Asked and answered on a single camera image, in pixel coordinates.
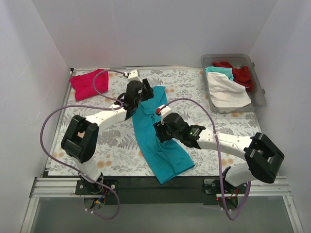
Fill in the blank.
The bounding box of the teal blue t shirt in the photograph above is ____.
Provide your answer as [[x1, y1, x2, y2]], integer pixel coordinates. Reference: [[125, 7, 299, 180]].
[[132, 85, 195, 185]]

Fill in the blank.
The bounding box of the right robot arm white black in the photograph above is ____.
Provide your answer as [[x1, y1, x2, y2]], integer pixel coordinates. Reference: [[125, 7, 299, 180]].
[[154, 113, 285, 193]]

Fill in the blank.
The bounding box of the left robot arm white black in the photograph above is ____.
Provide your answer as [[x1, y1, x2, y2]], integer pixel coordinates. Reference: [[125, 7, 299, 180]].
[[61, 79, 154, 194]]

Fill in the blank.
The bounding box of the folded pink t shirt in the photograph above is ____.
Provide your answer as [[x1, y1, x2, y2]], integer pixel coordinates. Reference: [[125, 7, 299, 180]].
[[69, 69, 109, 101]]

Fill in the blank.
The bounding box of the floral patterned table mat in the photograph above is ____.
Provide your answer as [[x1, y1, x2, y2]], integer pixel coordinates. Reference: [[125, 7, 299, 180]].
[[48, 69, 260, 176]]

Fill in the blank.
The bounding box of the white t shirt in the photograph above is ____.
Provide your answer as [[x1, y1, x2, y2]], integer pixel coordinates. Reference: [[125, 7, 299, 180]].
[[206, 72, 251, 109]]

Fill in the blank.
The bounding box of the light mint t shirt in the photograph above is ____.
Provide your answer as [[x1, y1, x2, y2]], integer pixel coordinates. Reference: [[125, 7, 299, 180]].
[[205, 66, 234, 81]]

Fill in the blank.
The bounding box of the dark red t shirt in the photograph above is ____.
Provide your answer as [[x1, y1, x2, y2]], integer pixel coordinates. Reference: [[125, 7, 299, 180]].
[[212, 61, 253, 92]]

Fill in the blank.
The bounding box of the clear plastic bin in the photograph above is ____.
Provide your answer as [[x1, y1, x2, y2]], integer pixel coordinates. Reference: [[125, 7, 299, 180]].
[[201, 53, 266, 113]]

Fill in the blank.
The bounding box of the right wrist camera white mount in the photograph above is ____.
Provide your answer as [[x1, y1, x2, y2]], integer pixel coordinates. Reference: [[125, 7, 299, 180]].
[[155, 105, 172, 125]]

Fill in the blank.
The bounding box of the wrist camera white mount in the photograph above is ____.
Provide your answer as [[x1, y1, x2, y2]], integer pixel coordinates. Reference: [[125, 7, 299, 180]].
[[155, 105, 172, 125], [123, 69, 142, 83]]

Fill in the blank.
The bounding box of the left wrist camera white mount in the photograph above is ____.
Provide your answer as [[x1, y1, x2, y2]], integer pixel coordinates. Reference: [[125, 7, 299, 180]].
[[123, 69, 142, 83]]

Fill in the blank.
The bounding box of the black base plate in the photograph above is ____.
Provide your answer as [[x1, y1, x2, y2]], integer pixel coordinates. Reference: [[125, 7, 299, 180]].
[[72, 176, 250, 212]]

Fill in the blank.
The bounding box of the aluminium frame rail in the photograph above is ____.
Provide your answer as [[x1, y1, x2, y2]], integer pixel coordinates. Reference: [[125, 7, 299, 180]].
[[21, 177, 303, 233]]

